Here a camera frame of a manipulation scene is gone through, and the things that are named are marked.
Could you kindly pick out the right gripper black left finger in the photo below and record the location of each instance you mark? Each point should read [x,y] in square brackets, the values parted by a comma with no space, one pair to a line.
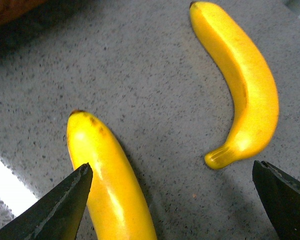
[58,214]

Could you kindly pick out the brown woven wicker basket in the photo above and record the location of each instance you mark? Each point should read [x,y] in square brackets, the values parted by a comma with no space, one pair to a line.
[13,9]

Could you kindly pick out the long yellow banana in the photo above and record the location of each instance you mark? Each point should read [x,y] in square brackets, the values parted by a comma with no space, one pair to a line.
[250,81]

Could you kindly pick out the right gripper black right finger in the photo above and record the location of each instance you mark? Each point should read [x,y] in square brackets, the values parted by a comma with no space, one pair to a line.
[280,196]

